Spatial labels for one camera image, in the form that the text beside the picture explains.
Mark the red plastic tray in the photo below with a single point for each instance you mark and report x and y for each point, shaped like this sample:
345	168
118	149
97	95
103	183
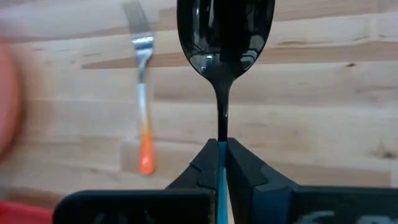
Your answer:
18	214

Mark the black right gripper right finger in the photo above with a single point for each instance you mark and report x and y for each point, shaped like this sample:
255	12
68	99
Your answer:
273	202

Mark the orange round plate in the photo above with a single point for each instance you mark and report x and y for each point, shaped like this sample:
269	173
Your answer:
7	102

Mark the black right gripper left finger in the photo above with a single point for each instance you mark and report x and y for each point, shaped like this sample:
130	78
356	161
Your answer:
192	205

